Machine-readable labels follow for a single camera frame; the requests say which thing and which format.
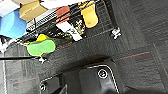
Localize orange bottle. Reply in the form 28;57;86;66
80;2;100;29

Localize green yellow foam toy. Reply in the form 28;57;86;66
26;33;56;58

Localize small blue box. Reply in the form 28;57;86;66
0;9;28;40

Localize black wire shelf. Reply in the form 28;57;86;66
0;0;123;65

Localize thin black cable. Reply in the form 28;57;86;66
0;55;43;62

